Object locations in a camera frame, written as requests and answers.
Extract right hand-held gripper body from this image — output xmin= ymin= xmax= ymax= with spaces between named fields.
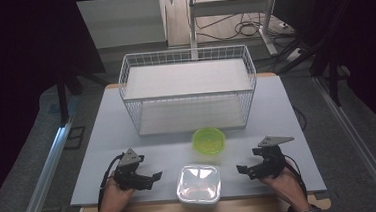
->
xmin=244 ymin=134 xmax=298 ymax=182

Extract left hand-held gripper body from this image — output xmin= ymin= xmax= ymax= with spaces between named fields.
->
xmin=111 ymin=146 xmax=156 ymax=193

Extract white square lidded container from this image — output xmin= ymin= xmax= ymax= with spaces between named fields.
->
xmin=174 ymin=162 xmax=224 ymax=210

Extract green translucent plastic bowl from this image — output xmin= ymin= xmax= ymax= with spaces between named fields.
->
xmin=190 ymin=125 xmax=228 ymax=158

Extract white wire shelf rack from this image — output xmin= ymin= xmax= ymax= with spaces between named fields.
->
xmin=115 ymin=43 xmax=262 ymax=139

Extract person's right hand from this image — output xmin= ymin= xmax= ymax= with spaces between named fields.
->
xmin=259 ymin=164 xmax=313 ymax=212

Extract person's left hand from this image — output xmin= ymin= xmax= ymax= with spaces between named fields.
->
xmin=95 ymin=169 xmax=138 ymax=212

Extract black metal stand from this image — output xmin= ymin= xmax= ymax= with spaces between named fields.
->
xmin=54 ymin=66 xmax=111 ymax=128
xmin=273 ymin=34 xmax=352 ymax=112

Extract white power strip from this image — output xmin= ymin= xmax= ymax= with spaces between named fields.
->
xmin=284 ymin=47 xmax=307 ymax=63

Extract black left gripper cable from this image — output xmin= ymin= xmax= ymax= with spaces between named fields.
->
xmin=93 ymin=153 xmax=129 ymax=212

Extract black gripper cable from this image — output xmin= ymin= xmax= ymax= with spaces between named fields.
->
xmin=281 ymin=152 xmax=309 ymax=202
xmin=93 ymin=153 xmax=129 ymax=212

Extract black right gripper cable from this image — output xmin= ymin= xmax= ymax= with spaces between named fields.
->
xmin=281 ymin=152 xmax=309 ymax=202

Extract thin black table cable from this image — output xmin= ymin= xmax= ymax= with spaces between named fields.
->
xmin=291 ymin=105 xmax=309 ymax=134

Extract black rectangular floor frame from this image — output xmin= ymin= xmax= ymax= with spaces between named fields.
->
xmin=62 ymin=125 xmax=88 ymax=151

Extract aluminium floor rail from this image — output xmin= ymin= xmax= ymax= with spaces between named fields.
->
xmin=311 ymin=72 xmax=376 ymax=212
xmin=7 ymin=115 xmax=84 ymax=212

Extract black floor cables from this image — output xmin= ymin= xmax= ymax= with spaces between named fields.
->
xmin=193 ymin=11 xmax=272 ymax=43

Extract white metal desk frame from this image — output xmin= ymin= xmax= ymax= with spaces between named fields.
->
xmin=186 ymin=0 xmax=285 ymax=63

